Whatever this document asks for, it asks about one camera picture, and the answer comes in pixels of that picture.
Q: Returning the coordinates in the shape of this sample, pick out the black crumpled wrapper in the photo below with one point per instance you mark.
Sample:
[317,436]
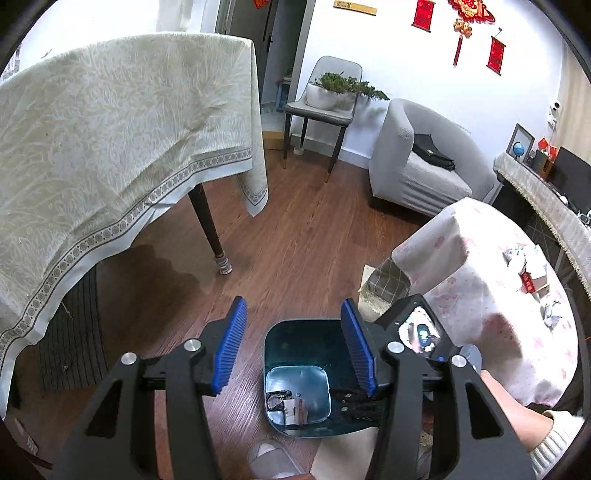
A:
[277,400]

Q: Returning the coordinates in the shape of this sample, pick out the wooden wall plaque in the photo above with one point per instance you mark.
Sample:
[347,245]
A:
[354,7]

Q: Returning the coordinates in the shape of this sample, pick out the red door sticker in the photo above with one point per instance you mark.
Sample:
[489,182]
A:
[261,2]

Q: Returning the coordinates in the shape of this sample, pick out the grey slipper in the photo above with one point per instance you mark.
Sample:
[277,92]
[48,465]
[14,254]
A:
[272,461]

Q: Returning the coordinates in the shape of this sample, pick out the red knot wall ornament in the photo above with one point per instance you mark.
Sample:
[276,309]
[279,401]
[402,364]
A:
[471,11]

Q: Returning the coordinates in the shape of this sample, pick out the person's right forearm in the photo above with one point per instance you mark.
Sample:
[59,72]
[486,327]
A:
[517,424]

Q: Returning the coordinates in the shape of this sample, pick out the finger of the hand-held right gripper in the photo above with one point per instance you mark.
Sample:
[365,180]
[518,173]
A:
[355,404]

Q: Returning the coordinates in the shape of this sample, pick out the black monitor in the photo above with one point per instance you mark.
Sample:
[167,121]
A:
[572,175]

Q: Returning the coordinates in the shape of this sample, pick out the side cabinet with lace cover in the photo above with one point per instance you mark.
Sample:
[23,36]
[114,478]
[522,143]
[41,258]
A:
[545,203]

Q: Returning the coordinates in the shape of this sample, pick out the red wall scroll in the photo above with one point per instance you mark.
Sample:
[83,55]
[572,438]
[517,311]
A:
[424,14]
[495,55]

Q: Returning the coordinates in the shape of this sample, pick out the dark striped floor mat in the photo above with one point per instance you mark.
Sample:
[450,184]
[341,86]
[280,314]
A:
[74,332]

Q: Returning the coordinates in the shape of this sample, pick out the grey-green door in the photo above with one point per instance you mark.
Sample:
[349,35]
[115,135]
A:
[249,55]

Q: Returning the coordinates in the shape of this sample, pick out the crumpled grey paper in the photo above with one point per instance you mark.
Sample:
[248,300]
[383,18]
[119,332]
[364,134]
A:
[551,314]

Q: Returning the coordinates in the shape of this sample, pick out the black handbag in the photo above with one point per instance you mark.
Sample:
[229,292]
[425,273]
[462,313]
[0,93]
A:
[431,152]

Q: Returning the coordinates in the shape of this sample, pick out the pink printed tablecloth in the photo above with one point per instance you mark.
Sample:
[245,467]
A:
[475,286]

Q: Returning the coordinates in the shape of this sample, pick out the grey armchair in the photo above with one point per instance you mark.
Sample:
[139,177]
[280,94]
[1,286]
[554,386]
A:
[415,184]

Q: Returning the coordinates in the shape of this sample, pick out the grey dining chair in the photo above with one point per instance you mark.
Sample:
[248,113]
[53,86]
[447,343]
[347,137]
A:
[318,115]

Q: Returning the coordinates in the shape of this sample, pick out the flat cardboard box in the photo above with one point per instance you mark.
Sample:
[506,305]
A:
[272,141]

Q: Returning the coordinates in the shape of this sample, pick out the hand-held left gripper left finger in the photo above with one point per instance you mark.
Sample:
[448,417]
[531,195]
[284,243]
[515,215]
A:
[228,346]

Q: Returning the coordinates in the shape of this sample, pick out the person's beige trouser leg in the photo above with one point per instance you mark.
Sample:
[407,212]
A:
[337,457]

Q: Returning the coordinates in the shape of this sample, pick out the white security camera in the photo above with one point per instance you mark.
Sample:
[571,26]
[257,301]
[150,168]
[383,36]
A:
[556,110]

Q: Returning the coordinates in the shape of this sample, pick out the small brown white carton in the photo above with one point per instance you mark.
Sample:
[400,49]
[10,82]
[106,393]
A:
[295,410]

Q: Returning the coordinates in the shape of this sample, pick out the green plant in wide pot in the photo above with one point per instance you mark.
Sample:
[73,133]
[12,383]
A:
[323,94]

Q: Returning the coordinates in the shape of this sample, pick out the red snack packet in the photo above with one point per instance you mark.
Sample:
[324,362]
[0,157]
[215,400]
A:
[526,281]

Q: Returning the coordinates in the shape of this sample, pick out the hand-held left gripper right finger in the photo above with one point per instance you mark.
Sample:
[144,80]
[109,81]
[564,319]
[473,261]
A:
[360,350]

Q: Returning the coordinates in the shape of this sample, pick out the dark wooden table leg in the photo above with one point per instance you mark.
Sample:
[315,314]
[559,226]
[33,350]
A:
[205,221]

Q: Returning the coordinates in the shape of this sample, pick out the dark tv cabinet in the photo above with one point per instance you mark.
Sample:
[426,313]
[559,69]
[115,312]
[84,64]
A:
[517,207]

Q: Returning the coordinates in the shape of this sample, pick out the teal trash bin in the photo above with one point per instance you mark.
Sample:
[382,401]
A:
[304,341]

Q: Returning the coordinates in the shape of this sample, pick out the crumpled silver foil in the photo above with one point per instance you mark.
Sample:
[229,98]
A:
[515,257]

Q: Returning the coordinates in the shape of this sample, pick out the checked fabric box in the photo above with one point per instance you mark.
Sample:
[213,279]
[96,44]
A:
[385,281]

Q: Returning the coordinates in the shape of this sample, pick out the dark brown box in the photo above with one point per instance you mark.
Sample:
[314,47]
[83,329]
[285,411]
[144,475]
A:
[539,161]

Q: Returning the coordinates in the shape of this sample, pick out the framed globe picture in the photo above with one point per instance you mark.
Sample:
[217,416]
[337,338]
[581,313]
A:
[519,145]

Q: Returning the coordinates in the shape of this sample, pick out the trailing plant in small pot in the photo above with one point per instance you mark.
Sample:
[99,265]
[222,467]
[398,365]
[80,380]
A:
[364,92]

